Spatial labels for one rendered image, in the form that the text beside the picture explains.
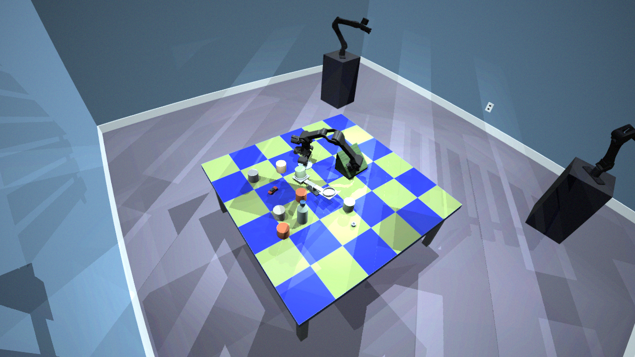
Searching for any brown cup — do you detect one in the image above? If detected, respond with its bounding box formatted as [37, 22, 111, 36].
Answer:
[296, 188, 307, 203]

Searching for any orange cylinder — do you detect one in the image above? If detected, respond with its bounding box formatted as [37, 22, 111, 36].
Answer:
[277, 223, 290, 239]

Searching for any beige paper cup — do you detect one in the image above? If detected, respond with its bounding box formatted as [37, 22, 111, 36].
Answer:
[276, 160, 286, 174]

